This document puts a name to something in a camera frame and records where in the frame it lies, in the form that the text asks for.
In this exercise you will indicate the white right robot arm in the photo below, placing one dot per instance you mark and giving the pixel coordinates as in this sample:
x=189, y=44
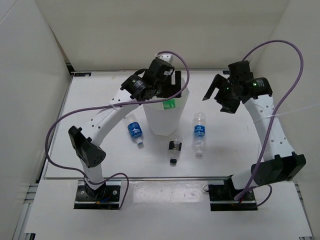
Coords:
x=278, y=160

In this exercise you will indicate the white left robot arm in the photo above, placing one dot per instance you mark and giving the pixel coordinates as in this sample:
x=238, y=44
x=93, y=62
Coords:
x=142, y=86

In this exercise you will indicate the blue label Pocari bottle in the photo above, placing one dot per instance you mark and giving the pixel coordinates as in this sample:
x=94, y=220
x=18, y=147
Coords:
x=134, y=130

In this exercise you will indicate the green plastic soda bottle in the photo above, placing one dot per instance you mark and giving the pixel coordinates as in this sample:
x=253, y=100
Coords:
x=169, y=104

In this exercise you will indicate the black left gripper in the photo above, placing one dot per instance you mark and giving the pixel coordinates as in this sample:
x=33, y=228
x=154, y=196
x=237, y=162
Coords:
x=171, y=89

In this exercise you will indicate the blue label Aquarius bottle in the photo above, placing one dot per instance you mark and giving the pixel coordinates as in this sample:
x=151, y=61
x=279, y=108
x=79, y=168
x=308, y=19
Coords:
x=199, y=133

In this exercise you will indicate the small black label bottle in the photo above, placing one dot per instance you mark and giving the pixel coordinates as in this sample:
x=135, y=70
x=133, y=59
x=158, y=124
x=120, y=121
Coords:
x=174, y=149

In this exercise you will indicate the aluminium rail across table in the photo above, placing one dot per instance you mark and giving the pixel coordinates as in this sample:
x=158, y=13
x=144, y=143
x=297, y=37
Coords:
x=183, y=178

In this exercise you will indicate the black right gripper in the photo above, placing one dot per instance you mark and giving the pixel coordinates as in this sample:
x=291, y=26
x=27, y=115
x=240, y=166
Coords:
x=228, y=107

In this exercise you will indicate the white octagonal plastic bin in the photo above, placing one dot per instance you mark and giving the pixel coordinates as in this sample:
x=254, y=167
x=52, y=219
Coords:
x=165, y=122

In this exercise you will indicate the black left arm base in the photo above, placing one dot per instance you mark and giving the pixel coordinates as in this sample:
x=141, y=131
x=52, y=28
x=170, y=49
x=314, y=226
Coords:
x=106, y=197

